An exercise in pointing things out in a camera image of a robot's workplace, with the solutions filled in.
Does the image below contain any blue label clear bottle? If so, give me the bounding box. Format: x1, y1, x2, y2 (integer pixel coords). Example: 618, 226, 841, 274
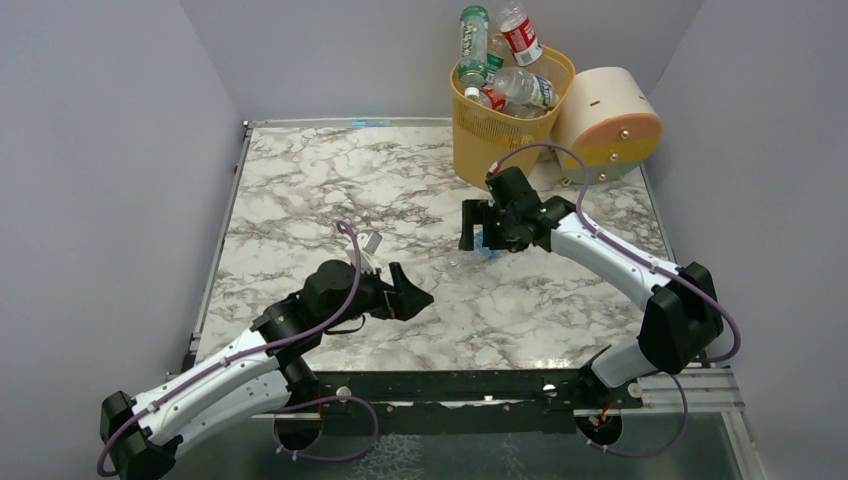
447, 228, 502, 272

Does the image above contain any crushed clear water bottle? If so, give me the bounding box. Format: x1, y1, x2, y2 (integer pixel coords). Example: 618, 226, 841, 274
491, 66, 559, 109

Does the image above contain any green label tall bottle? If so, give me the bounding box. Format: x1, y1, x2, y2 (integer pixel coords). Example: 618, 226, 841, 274
457, 5, 489, 89

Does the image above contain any green white label bottle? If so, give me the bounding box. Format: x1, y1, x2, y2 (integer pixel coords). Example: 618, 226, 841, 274
486, 35, 511, 83

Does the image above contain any red label clear bottle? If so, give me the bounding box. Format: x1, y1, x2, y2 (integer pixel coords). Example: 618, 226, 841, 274
497, 1, 544, 74

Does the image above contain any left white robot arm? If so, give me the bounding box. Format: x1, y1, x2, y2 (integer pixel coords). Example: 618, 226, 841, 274
96, 260, 434, 479

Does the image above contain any yellow mesh plastic bin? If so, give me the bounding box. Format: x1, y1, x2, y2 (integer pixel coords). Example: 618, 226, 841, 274
450, 46, 576, 190

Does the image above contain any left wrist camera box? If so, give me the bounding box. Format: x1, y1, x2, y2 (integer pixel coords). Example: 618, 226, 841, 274
345, 230, 383, 275

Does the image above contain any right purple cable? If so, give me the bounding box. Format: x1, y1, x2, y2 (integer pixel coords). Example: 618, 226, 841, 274
486, 142, 743, 460

